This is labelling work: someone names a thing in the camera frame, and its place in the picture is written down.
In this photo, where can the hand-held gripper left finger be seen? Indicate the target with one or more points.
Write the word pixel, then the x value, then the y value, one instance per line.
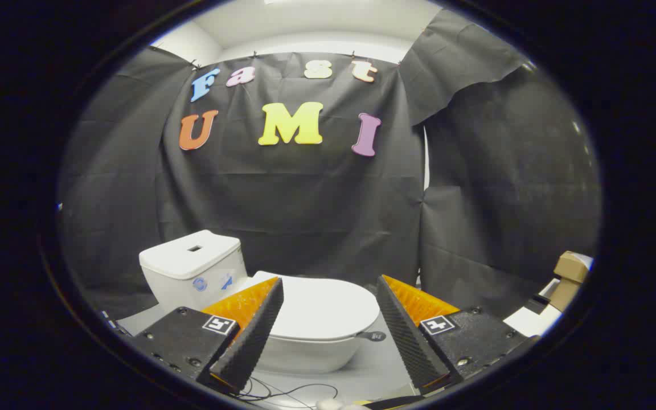
pixel 254 336

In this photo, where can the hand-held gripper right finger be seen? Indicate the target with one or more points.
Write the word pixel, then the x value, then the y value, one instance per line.
pixel 405 336

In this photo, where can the flat white box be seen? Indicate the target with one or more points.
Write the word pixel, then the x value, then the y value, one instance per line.
pixel 527 322

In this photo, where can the black backdrop cloth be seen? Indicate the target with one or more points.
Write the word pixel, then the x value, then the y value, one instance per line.
pixel 305 199

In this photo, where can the brown cardboard box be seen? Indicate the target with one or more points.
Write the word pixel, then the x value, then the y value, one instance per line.
pixel 570 267

